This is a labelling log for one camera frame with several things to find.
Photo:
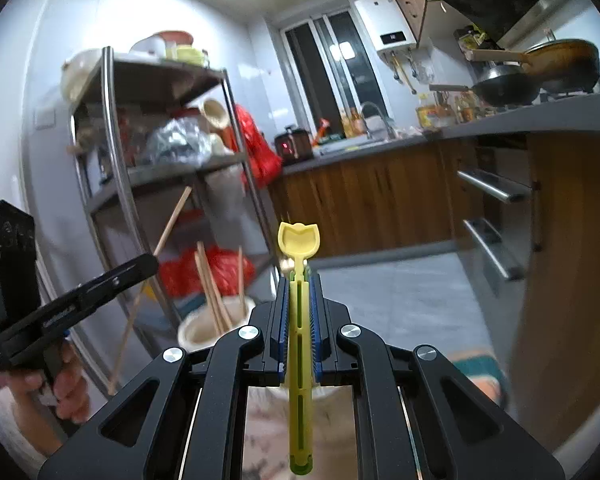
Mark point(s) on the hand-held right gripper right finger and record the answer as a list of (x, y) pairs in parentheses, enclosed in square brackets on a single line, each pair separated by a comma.
[(316, 330)]

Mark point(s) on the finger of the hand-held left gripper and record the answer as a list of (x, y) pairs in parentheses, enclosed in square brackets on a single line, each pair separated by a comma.
[(100, 287)]

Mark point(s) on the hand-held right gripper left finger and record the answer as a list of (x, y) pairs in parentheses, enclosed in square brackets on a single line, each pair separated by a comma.
[(281, 330)]

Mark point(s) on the yellow green plastic spoon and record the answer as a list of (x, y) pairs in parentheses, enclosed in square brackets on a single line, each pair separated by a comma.
[(300, 360)]

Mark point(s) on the white floral ceramic jar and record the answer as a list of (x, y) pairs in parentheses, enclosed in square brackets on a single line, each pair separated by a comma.
[(200, 332), (267, 425)]

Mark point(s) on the person's left forearm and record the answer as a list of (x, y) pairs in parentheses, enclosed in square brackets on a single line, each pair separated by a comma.
[(20, 425)]

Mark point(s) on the person's left hand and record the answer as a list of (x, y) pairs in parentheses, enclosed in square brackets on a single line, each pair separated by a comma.
[(72, 385)]

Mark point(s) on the crumpled red plastic bag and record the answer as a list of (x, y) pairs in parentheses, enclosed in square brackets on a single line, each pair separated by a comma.
[(180, 272)]

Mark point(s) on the metal shelf rack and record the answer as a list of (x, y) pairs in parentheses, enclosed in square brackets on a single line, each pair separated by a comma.
[(115, 160)]

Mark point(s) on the wooden kitchen counter cabinet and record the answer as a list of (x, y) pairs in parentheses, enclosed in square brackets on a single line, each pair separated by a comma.
[(380, 195)]

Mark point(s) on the white plastic bag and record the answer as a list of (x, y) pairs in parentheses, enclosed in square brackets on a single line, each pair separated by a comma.
[(222, 187)]

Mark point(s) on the clear plastic bag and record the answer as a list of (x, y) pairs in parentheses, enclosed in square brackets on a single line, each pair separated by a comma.
[(177, 142)]

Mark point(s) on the hanging red plastic bag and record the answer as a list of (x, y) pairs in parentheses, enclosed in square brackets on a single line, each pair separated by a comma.
[(257, 150)]

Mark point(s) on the dark electric pressure cooker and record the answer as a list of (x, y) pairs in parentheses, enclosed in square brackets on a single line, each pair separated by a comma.
[(292, 146)]

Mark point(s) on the beige ceramic cup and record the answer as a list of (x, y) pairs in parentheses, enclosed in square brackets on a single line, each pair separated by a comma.
[(215, 114)]

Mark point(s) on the orange bottles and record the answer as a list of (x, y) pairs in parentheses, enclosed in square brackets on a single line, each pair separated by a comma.
[(352, 124)]

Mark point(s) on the metal faucet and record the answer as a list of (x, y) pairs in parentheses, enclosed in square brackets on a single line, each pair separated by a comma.
[(375, 115)]

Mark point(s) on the yellow oil bottle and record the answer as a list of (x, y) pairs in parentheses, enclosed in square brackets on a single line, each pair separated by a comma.
[(432, 116)]

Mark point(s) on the white bowl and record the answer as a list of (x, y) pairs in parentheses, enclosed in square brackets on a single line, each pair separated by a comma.
[(147, 47)]

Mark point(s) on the yellow green container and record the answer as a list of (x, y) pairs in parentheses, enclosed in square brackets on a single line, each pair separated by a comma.
[(185, 54)]

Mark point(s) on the window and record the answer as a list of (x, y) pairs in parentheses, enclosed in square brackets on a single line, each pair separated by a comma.
[(335, 75)]

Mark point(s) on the red bowl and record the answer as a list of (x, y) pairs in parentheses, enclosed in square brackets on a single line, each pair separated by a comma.
[(172, 37)]

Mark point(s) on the black wok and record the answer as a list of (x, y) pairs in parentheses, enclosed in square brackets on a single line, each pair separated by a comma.
[(505, 89)]

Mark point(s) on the white water heater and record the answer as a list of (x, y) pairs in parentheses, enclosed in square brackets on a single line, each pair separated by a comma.
[(387, 22)]

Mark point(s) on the white wall socket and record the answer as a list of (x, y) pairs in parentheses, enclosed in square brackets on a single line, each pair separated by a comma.
[(44, 119)]

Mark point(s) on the wooden wall cabinet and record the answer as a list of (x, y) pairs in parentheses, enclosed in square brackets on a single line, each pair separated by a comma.
[(405, 0)]

